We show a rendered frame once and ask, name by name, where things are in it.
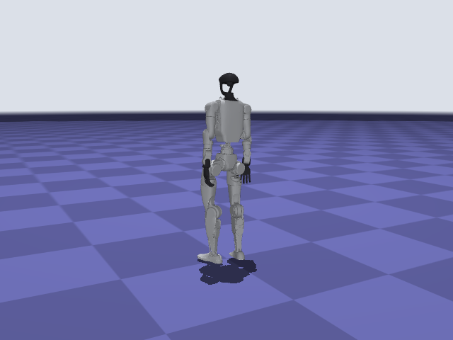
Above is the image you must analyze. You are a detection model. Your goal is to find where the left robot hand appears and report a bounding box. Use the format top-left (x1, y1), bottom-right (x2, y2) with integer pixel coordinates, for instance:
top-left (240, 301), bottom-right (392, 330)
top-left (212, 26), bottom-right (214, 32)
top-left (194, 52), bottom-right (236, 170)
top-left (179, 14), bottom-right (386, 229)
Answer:
top-left (202, 159), bottom-right (214, 187)

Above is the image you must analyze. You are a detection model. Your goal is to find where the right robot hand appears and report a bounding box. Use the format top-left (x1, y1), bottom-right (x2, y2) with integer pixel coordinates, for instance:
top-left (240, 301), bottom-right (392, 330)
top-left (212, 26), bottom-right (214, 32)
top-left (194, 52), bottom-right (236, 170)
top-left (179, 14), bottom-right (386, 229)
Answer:
top-left (236, 157), bottom-right (251, 184)

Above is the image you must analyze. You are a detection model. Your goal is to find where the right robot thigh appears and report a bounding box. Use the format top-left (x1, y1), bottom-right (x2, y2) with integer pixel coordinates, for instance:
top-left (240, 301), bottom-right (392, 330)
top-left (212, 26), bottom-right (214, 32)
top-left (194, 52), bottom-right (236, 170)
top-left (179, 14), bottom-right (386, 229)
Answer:
top-left (226, 161), bottom-right (245, 217)

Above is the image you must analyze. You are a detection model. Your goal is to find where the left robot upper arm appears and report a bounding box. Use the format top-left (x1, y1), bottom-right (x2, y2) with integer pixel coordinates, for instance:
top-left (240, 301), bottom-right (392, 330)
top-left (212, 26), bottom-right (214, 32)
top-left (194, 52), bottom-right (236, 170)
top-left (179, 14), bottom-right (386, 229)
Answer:
top-left (205, 101), bottom-right (219, 140)

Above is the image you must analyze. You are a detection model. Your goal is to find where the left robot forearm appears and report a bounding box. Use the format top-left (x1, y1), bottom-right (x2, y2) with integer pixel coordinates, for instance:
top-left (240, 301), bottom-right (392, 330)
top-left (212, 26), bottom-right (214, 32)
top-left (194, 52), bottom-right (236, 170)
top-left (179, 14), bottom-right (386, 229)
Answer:
top-left (202, 129), bottom-right (213, 165)

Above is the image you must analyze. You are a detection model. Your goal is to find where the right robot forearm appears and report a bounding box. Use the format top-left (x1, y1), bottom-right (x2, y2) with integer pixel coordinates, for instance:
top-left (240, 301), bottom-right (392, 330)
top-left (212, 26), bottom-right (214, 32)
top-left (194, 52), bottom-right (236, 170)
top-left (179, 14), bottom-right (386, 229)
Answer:
top-left (242, 136), bottom-right (252, 164)

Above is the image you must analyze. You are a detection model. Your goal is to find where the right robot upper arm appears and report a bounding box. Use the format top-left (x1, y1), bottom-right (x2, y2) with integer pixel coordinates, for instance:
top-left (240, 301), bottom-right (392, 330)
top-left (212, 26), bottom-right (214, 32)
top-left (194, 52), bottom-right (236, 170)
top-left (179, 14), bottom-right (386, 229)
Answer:
top-left (240, 103), bottom-right (251, 140)

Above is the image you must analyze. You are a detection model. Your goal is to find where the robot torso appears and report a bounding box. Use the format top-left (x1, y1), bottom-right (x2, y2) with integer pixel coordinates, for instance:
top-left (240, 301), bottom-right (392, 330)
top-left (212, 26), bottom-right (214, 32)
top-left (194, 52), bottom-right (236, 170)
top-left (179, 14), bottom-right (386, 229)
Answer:
top-left (214, 96), bottom-right (244, 171)

